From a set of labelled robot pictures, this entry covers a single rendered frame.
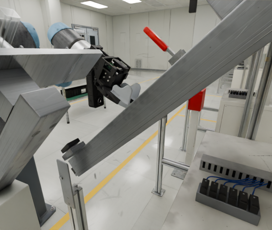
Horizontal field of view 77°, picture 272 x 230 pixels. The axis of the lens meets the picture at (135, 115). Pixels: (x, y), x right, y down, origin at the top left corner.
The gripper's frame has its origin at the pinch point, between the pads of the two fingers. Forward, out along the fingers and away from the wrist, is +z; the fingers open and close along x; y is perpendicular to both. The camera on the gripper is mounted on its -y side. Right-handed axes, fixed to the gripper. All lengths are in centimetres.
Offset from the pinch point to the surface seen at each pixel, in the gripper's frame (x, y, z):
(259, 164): 37, -4, 46
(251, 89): 132, 5, 37
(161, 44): -6.8, 18.7, -0.2
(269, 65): 61, 25, 24
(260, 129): 135, -17, 67
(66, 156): -13.0, -19.1, -5.7
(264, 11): -10.0, 29.2, 10.2
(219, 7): -6.0, 27.7, 4.5
